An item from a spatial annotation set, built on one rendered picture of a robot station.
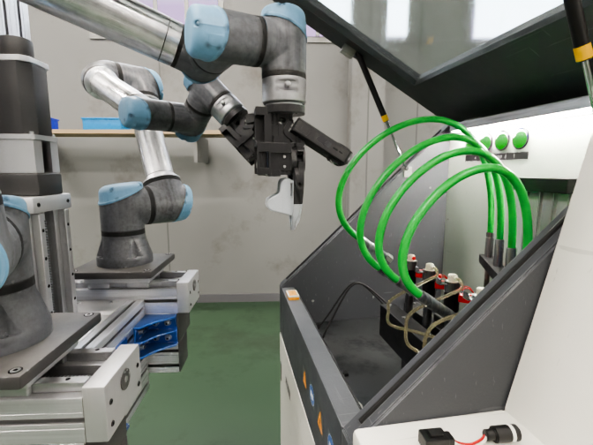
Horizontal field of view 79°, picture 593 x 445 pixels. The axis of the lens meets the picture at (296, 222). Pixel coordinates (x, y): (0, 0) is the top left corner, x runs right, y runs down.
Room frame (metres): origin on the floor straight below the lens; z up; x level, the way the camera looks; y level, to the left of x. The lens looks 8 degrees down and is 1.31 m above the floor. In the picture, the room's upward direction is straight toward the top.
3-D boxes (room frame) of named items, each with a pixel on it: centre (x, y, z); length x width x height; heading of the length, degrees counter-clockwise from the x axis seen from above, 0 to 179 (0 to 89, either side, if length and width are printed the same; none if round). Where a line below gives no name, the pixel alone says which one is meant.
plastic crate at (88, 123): (3.07, 1.56, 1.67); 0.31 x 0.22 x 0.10; 93
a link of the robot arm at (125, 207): (1.05, 0.50, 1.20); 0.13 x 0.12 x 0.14; 136
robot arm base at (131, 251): (1.04, 0.50, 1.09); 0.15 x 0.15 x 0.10
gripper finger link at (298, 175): (0.62, 0.00, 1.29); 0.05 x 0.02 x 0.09; 10
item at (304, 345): (0.77, -0.03, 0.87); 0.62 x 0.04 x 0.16; 10
